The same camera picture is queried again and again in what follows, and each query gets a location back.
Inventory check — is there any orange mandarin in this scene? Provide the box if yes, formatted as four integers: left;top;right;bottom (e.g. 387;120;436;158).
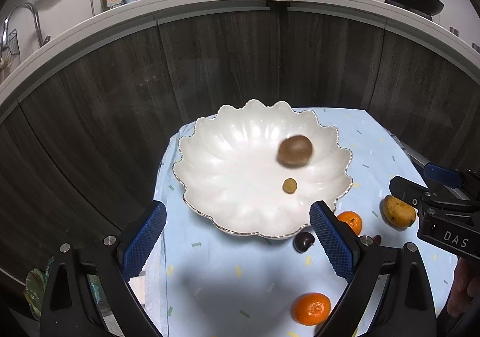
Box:
292;292;331;326
337;211;363;236

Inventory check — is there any tan longan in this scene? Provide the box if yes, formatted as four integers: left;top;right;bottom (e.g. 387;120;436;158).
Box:
282;178;298;194

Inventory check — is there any brown kiwi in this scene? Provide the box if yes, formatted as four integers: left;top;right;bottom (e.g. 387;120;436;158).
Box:
277;135;313;167

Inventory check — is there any chrome kitchen faucet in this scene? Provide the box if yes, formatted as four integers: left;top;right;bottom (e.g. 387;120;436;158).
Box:
1;2;50;51

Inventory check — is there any right hand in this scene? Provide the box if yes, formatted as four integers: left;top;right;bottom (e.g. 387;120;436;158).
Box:
447;258;479;317

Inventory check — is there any yellow brown mango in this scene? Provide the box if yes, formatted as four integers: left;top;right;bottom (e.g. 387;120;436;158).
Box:
382;195;416;229

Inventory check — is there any light blue patterned cloth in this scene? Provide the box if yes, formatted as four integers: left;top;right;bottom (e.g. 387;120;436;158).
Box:
145;108;456;336

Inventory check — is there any white scalloped ceramic bowl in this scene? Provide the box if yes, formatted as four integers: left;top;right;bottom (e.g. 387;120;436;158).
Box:
172;99;353;240

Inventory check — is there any wire sponge basket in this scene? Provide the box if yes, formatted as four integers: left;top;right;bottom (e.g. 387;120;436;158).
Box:
1;29;20;70

